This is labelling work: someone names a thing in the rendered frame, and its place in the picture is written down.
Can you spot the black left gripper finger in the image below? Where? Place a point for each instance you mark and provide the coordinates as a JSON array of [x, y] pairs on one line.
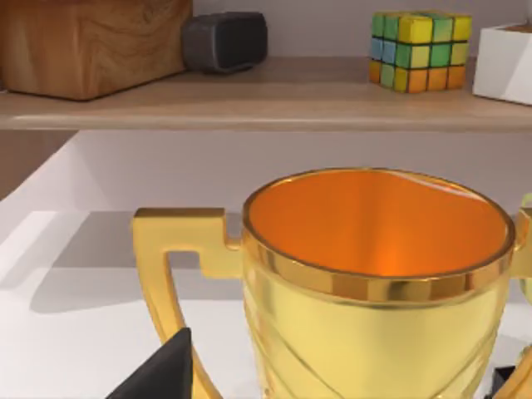
[[168, 365]]

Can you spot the gold trophy cup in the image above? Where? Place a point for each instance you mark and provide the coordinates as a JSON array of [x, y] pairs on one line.
[[374, 311]]

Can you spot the wooden shelf board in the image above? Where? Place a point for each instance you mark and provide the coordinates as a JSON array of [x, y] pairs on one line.
[[266, 104]]

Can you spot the dark grey rounded box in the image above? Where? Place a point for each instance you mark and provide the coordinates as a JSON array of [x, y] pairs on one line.
[[224, 41]]

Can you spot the wooden block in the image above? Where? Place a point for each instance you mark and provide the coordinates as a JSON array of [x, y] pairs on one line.
[[91, 45]]

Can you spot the black trophy base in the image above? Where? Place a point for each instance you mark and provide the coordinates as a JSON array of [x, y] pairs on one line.
[[503, 378]]

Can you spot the coloured puzzle cube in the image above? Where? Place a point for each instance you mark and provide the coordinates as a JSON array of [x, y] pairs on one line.
[[420, 52]]

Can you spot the white square plant pot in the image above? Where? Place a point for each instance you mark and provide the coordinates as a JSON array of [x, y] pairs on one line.
[[505, 62]]

